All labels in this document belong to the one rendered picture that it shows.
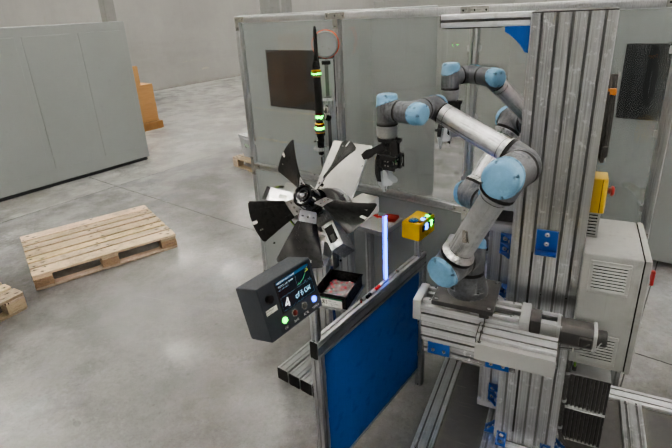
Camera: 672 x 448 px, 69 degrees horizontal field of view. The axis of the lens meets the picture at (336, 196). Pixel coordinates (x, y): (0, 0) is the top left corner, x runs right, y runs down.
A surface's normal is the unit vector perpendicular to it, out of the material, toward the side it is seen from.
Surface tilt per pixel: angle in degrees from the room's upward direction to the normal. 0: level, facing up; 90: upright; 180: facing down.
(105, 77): 90
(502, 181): 83
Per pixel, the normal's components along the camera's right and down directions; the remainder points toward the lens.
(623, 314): -0.43, 0.35
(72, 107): 0.79, 0.18
